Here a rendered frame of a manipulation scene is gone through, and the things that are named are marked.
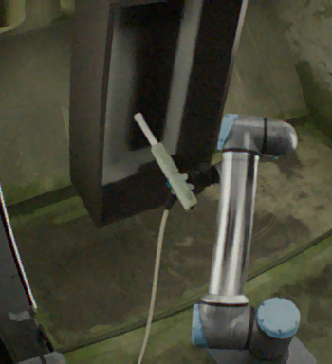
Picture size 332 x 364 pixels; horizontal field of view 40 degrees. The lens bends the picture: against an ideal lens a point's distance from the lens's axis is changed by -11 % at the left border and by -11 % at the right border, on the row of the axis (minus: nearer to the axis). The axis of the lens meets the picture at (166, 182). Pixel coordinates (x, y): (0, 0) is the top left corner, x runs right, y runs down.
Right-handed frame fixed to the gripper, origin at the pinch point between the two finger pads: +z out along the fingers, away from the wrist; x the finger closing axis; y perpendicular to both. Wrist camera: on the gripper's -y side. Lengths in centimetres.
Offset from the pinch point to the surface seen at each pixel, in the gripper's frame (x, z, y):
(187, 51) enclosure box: 59, -38, -13
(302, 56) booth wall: 100, -202, 56
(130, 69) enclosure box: 60, -8, -7
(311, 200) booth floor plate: -8, -130, 78
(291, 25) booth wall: 124, -202, 39
